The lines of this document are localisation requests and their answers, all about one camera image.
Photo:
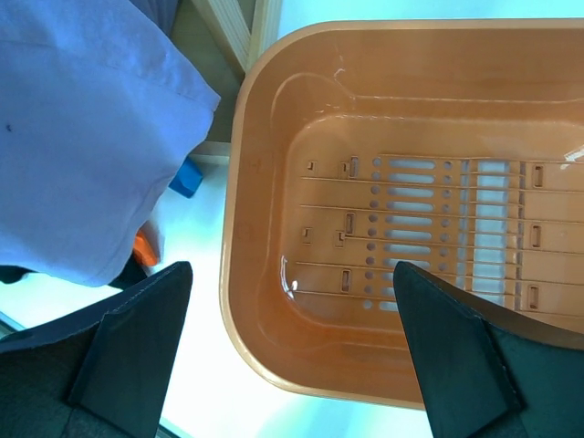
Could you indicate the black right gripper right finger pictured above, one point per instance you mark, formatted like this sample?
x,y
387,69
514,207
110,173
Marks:
x,y
464,384

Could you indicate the blue t shirt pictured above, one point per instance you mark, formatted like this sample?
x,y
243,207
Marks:
x,y
187,180

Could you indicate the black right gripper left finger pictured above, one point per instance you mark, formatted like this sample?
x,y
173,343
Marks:
x,y
126,373

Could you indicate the orange t shirt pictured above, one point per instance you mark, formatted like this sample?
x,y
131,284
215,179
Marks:
x,y
143,250

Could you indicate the wooden clothes rack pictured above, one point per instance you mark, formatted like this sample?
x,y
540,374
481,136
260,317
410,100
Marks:
x,y
223,40

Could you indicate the orange plastic basket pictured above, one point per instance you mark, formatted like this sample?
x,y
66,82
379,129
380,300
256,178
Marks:
x,y
454,145

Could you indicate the lavender t shirt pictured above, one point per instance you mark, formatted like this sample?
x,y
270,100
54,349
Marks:
x,y
99,110

